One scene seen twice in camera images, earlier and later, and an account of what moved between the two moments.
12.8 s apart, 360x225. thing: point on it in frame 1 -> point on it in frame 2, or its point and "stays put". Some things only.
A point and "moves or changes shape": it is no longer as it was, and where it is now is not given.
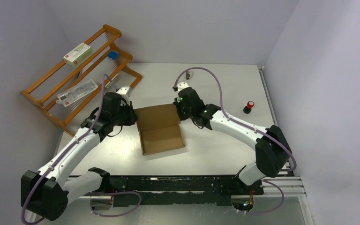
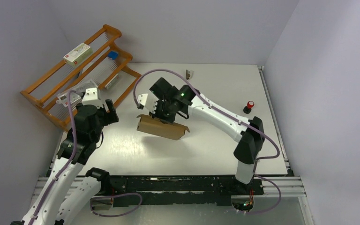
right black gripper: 177,105 -> 171,119
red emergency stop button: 247,109 stays put
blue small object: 113,55 stays put
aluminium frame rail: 285,187 stays put
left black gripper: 132,117 -> 110,116
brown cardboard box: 159,129 moves or changes shape
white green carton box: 74,57 stays put
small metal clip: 188,75 stays put
